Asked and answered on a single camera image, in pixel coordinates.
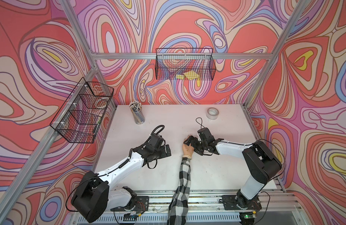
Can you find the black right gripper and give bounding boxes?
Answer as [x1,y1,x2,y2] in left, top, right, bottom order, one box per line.
[183,136,207,155]

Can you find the beige strap wrist watch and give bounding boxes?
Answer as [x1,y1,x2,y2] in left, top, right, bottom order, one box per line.
[182,155,192,159]

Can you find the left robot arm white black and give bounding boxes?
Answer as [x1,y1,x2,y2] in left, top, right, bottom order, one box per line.
[69,134,172,223]

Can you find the plaid sleeve mannequin forearm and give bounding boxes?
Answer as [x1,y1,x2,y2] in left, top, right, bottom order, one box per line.
[167,158,191,225]

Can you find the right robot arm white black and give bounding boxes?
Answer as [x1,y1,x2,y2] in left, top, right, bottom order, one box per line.
[184,127,283,210]

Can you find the clear tape roll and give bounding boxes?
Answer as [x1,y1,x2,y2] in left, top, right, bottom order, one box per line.
[206,107,219,120]

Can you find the yellow sticky notes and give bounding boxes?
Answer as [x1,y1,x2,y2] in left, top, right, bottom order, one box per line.
[175,70,200,80]

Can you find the aluminium crossbar back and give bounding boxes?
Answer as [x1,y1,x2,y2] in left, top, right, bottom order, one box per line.
[91,52,273,61]

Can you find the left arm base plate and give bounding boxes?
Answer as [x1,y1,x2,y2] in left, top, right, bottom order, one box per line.
[111,196,149,213]

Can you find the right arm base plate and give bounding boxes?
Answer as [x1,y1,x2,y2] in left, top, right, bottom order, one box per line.
[219,195,262,212]

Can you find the black wire basket back wall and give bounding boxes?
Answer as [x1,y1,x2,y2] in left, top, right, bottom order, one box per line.
[155,47,216,81]

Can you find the black wire basket wall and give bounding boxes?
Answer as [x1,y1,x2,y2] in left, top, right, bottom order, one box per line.
[155,47,216,81]
[50,78,114,143]

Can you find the black wire basket left wall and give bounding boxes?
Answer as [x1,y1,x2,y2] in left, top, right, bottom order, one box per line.
[50,78,114,143]

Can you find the aluminium frame post left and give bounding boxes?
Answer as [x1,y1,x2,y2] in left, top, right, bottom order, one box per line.
[0,1,113,225]

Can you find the aluminium frame post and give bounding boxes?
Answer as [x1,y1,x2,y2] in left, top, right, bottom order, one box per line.
[0,1,113,225]
[243,0,311,109]

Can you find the aluminium frame post right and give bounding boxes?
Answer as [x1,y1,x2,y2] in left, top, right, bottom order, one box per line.
[243,0,311,109]

